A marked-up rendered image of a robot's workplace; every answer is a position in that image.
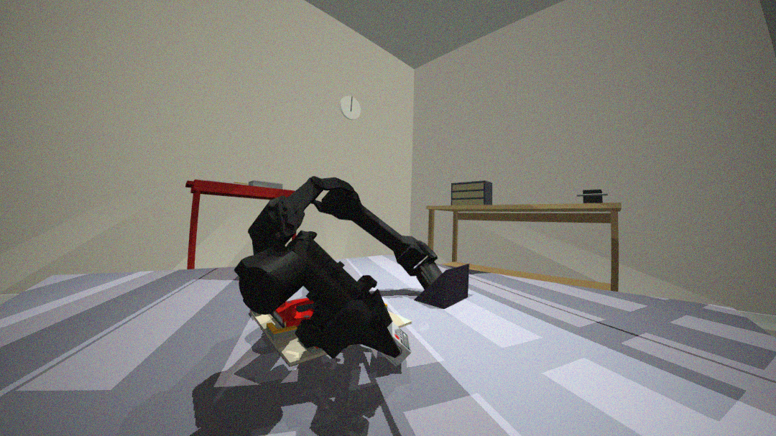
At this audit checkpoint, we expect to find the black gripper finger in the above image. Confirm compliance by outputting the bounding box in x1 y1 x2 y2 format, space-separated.
345 307 400 358
366 289 393 327

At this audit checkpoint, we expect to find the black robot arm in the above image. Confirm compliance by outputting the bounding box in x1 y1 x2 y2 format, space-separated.
234 176 442 348

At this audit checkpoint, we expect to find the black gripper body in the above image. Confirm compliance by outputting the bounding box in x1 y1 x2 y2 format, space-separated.
305 258 377 358

